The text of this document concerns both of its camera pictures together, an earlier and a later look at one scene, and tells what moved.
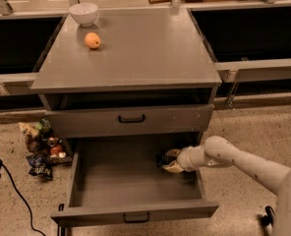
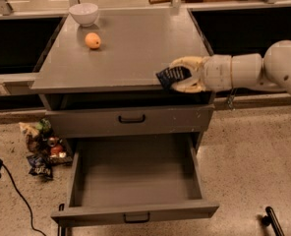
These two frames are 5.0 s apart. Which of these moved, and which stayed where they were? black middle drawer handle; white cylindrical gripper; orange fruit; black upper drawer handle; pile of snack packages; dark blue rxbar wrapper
Moved: white cylindrical gripper; dark blue rxbar wrapper
Stayed: black upper drawer handle; pile of snack packages; orange fruit; black middle drawer handle
